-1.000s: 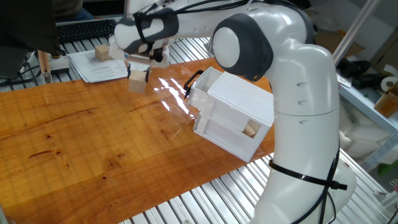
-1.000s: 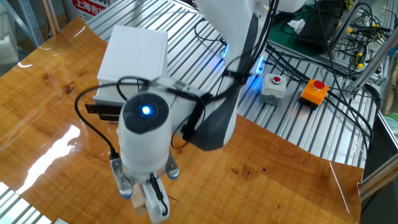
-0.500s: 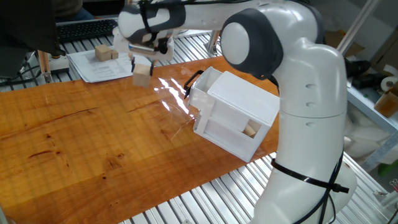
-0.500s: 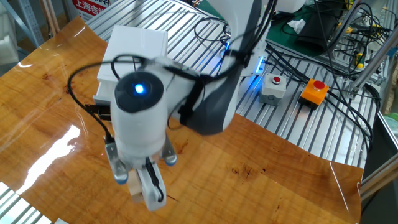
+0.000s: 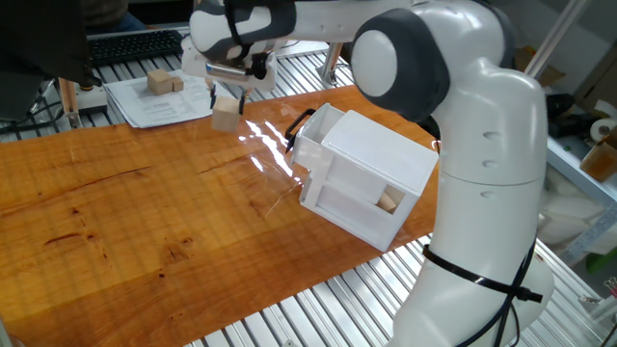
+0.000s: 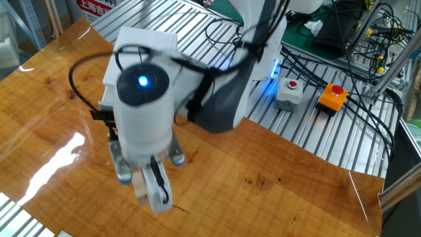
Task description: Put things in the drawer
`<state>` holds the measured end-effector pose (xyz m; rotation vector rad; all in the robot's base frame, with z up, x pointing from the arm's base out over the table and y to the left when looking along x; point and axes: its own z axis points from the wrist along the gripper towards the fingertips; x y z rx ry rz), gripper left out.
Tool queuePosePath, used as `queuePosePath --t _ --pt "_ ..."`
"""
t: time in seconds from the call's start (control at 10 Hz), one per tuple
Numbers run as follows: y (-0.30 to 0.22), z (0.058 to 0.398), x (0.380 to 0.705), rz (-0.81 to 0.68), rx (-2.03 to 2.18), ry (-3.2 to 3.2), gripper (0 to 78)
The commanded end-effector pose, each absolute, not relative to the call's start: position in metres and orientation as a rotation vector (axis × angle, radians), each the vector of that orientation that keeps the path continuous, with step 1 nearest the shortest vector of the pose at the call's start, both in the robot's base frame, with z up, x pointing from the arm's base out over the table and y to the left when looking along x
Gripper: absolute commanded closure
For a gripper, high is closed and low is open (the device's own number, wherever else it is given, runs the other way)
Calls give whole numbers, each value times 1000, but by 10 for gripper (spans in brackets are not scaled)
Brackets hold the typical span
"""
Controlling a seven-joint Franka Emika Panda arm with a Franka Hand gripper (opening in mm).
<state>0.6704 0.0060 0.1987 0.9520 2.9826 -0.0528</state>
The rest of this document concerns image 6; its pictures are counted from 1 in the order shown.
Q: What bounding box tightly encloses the aluminium frame post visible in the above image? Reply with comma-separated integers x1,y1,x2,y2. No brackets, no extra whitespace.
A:
370,31,421,99
341,0,385,60

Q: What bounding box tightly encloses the white plastic drawer cabinet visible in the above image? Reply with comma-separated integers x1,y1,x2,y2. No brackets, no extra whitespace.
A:
98,26,178,113

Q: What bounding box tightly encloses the wood pattern table mat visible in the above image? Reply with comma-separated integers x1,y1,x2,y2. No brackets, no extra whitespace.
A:
0,16,385,237

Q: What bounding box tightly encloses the grey box red button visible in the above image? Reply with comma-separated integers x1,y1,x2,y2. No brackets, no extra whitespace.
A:
274,78,304,113

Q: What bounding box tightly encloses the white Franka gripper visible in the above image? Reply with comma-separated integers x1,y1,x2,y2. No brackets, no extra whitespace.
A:
140,160,174,215

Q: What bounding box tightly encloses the crumpled white tissue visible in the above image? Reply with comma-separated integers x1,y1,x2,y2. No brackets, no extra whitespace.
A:
303,19,325,37

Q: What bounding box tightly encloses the thick black cable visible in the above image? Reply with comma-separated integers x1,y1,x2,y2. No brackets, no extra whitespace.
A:
279,44,395,162

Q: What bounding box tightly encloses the light wooden cube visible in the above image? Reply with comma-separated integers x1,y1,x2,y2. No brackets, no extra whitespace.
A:
131,170,149,207

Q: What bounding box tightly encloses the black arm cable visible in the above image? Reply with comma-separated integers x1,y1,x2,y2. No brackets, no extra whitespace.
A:
68,0,290,205

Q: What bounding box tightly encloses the white box red lettering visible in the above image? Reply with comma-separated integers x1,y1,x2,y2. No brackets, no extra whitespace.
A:
76,0,118,23

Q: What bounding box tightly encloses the white plastic object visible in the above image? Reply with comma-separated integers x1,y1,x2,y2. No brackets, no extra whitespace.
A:
0,36,20,70

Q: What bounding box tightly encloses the leaning wooden stick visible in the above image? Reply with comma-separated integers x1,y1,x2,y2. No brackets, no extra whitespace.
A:
49,0,64,36
41,0,60,40

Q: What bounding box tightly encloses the white drawer with black handle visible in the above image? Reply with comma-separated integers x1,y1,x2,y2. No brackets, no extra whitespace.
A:
89,77,119,141

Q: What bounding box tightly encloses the green cutting mat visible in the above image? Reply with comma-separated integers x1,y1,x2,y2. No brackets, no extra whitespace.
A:
210,0,346,62

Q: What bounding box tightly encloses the looped black cable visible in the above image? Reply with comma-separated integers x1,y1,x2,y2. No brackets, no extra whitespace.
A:
204,18,246,46

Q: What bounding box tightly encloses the yellow cable connector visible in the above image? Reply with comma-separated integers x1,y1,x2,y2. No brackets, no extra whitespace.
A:
357,23,376,36

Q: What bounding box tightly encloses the black electronic device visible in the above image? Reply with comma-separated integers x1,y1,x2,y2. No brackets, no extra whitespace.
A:
311,9,361,55

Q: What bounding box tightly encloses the orange box red button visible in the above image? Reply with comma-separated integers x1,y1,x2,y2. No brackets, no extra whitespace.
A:
315,83,349,117

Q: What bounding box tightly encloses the blue grey shelf frame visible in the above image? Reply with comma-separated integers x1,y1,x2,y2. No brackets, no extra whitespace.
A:
0,0,47,51

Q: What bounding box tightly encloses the aluminium frame rail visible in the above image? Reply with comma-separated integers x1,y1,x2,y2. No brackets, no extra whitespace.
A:
380,166,421,213

